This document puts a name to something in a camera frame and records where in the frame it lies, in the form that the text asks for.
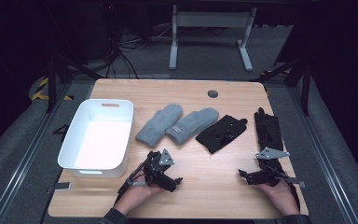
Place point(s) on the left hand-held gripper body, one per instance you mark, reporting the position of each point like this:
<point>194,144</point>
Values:
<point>160,171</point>

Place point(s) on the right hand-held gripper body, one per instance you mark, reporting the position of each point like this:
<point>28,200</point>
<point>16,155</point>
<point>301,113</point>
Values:
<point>268,169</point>

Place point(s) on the black long glove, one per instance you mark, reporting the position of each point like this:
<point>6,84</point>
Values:
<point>268,130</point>

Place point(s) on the black glove with cutouts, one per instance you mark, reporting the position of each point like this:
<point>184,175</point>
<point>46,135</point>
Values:
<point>220,133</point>

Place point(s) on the grey knit mitten with label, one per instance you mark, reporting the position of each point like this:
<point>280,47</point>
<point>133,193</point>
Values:
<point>192,124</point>

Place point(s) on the white plastic bin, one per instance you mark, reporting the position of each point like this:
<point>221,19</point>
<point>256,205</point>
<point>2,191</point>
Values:
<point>99,146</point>

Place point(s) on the person's right hand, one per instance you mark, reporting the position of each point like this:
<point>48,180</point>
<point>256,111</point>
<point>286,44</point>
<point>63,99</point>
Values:
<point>278,196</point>

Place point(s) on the person's left hand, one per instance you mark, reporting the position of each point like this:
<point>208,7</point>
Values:
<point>136,194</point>

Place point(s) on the grey tape strip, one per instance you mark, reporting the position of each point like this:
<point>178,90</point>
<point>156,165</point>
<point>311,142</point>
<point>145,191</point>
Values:
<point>296,182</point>
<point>62,186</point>

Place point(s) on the grey table grommet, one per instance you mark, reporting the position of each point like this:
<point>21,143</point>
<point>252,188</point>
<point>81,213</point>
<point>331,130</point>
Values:
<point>213,93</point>

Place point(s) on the black metal stand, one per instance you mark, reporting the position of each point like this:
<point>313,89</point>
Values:
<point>56,74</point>
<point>295,74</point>

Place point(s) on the yellow black floor tape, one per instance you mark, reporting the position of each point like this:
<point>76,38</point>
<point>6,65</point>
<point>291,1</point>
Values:
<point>42,91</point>

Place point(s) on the white metal desk frame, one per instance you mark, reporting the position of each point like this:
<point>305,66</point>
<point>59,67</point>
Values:
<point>209,20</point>

